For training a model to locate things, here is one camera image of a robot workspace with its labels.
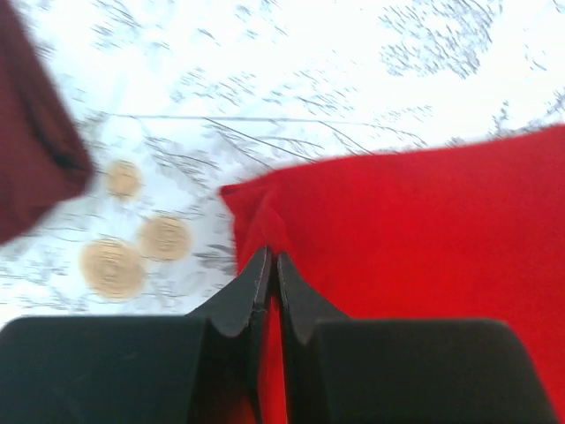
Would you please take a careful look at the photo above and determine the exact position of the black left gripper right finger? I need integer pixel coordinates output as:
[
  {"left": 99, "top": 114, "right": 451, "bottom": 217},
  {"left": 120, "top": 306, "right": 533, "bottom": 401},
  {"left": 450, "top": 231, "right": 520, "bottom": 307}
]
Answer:
[{"left": 277, "top": 254, "right": 557, "bottom": 423}]

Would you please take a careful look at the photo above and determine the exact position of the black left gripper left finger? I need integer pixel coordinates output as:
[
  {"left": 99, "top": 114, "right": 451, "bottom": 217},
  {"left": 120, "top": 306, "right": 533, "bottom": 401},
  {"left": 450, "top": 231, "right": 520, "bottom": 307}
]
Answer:
[{"left": 1, "top": 247, "right": 272, "bottom": 423}]

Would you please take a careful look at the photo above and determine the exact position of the bright red t shirt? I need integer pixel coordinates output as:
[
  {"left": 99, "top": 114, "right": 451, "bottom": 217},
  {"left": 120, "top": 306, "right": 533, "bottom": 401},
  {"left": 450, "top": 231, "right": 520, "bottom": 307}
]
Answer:
[{"left": 220, "top": 125, "right": 564, "bottom": 414}]

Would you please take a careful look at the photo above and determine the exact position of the folded dark red t shirt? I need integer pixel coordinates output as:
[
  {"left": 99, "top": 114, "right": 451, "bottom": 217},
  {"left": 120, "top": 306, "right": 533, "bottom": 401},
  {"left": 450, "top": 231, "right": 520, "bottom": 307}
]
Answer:
[{"left": 1, "top": 1, "right": 94, "bottom": 242}]

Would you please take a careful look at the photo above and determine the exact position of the floral patterned table mat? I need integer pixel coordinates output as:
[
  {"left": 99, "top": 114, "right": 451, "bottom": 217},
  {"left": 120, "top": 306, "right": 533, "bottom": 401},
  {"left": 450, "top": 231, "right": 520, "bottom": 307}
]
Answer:
[{"left": 1, "top": 1, "right": 564, "bottom": 322}]

